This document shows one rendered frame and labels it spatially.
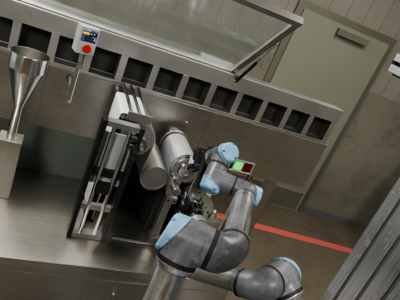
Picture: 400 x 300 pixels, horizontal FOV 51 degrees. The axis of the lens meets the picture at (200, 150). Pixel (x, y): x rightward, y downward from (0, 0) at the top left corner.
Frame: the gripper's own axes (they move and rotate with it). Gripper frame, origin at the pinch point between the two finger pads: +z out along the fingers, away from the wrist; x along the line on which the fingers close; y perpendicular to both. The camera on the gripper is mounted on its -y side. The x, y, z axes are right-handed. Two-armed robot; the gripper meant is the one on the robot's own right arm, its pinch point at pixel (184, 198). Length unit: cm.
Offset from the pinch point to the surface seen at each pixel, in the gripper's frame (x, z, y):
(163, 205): 10.9, -7.2, -1.4
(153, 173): 19.4, -2.4, 10.7
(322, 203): -267, 205, -91
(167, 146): 12.1, 13.6, 17.7
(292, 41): -142, 219, 69
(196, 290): -9.6, -29.1, -27.5
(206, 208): -15.4, 4.3, -6.0
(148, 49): 32, 30, 55
